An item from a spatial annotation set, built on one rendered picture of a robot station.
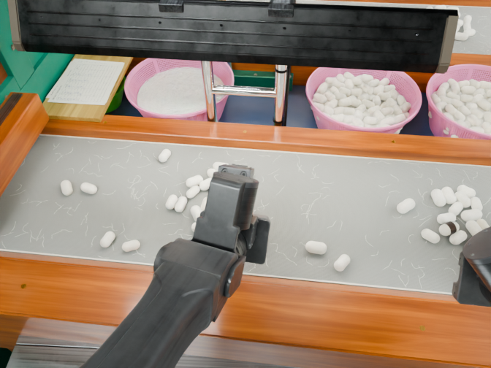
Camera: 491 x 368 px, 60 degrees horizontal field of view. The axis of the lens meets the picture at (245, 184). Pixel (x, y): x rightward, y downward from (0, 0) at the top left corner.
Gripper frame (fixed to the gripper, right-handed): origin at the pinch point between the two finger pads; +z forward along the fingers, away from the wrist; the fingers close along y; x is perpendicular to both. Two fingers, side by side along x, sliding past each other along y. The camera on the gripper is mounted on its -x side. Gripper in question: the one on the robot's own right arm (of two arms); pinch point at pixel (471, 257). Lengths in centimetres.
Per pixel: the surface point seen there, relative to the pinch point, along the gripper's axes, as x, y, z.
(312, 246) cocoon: 3.8, 21.4, 10.8
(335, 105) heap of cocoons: -21, 16, 43
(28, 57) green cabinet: -27, 84, 30
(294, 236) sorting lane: 3.4, 24.4, 14.4
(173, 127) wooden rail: -14, 52, 31
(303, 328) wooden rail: 13.0, 22.6, -0.8
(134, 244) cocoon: 6, 53, 9
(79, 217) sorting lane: 4, 65, 15
